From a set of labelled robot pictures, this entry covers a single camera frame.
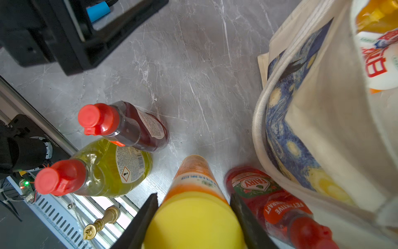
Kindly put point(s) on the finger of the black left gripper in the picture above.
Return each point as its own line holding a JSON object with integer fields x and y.
{"x": 79, "y": 47}

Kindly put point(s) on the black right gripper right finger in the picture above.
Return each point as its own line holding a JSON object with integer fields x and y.
{"x": 254, "y": 235}

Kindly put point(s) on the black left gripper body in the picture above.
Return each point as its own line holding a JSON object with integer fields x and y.
{"x": 32, "y": 33}

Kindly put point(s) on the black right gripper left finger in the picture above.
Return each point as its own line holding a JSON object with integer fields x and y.
{"x": 133, "y": 236}

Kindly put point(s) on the orange bottle yellow cap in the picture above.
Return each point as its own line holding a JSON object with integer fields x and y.
{"x": 194, "y": 213}
{"x": 380, "y": 56}

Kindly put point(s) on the starry night canvas tote bag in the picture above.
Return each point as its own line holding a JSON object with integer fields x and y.
{"x": 320, "y": 133}

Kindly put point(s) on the large orange dish soap bottle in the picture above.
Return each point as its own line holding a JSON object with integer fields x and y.
{"x": 378, "y": 17}

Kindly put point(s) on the dark red soap bottle right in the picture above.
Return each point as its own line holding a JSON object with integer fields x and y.
{"x": 281, "y": 214}

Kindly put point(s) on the dark red soap bottle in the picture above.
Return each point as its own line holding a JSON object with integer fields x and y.
{"x": 124, "y": 125}
{"x": 281, "y": 214}

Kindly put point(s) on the green soap bottle red cap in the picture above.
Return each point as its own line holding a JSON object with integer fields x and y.
{"x": 101, "y": 169}

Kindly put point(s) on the dark red soap bottle left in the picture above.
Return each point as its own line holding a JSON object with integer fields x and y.
{"x": 124, "y": 125}

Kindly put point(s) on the blue pen on table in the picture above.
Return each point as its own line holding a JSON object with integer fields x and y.
{"x": 98, "y": 11}

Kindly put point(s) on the green circuit board left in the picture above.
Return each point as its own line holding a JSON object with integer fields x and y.
{"x": 28, "y": 191}

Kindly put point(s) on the brass knob on rail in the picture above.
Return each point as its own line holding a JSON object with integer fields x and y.
{"x": 111, "y": 215}

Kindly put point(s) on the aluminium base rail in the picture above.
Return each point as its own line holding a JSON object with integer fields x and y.
{"x": 67, "y": 216}

